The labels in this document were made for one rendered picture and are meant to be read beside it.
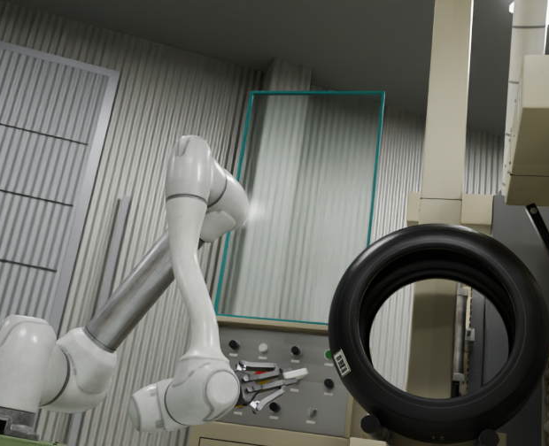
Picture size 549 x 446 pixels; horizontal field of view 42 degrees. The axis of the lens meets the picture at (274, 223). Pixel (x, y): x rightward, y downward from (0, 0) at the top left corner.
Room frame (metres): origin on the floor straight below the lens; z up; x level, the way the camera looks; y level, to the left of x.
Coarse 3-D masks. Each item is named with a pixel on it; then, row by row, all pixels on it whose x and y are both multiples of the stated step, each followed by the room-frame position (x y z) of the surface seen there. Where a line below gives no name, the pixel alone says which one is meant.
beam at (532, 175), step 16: (528, 64) 1.47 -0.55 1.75; (544, 64) 1.46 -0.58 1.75; (528, 80) 1.47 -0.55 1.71; (544, 80) 1.46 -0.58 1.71; (528, 96) 1.46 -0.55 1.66; (544, 96) 1.46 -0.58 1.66; (528, 112) 1.49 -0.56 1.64; (544, 112) 1.48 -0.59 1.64; (512, 128) 1.79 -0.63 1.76; (528, 128) 1.56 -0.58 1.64; (544, 128) 1.55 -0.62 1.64; (512, 144) 1.77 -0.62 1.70; (528, 144) 1.64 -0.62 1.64; (544, 144) 1.63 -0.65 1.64; (512, 160) 1.76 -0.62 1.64; (528, 160) 1.73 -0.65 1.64; (544, 160) 1.72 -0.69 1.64; (512, 176) 1.84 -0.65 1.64; (528, 176) 1.82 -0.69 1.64; (544, 176) 1.81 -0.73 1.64; (512, 192) 1.95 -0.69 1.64; (528, 192) 1.93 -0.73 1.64; (544, 192) 1.91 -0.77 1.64
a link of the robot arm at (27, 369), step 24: (0, 336) 1.68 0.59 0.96; (24, 336) 1.68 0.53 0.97; (48, 336) 1.72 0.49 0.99; (0, 360) 1.66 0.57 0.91; (24, 360) 1.67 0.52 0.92; (48, 360) 1.73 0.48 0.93; (0, 384) 1.66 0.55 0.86; (24, 384) 1.68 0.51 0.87; (48, 384) 1.75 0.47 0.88; (24, 408) 1.70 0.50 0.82
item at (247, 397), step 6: (234, 372) 1.67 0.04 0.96; (240, 372) 1.68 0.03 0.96; (240, 378) 1.67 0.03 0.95; (240, 384) 1.64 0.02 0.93; (246, 384) 1.67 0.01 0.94; (252, 384) 1.68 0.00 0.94; (240, 390) 1.63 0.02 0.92; (240, 396) 1.64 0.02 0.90; (246, 396) 1.66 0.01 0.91; (252, 396) 1.67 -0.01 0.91; (240, 402) 1.65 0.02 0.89; (246, 402) 1.66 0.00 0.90
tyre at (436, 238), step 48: (384, 240) 1.80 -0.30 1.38; (432, 240) 1.75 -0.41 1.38; (480, 240) 1.72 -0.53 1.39; (336, 288) 1.85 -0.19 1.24; (384, 288) 2.04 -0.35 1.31; (480, 288) 1.97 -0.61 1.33; (528, 288) 1.69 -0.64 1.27; (336, 336) 1.82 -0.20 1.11; (528, 336) 1.68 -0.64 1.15; (384, 384) 1.77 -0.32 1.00; (528, 384) 1.71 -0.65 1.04; (432, 432) 1.77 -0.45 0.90; (480, 432) 1.77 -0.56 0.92
